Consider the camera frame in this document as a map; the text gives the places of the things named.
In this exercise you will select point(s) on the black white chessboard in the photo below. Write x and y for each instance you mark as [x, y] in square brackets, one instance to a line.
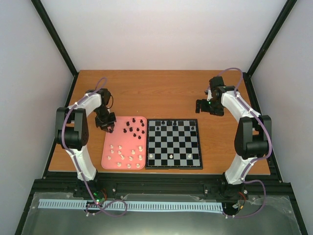
[178, 140]

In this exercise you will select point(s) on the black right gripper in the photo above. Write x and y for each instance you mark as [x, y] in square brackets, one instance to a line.
[219, 112]

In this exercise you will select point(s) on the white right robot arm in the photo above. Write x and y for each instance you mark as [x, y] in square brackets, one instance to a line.
[252, 140]

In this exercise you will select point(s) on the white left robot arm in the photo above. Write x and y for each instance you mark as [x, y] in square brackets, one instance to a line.
[72, 132]

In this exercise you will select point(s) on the pink plastic tray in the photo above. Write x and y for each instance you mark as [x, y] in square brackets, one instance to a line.
[128, 143]

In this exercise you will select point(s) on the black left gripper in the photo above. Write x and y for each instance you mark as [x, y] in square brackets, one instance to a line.
[104, 126]

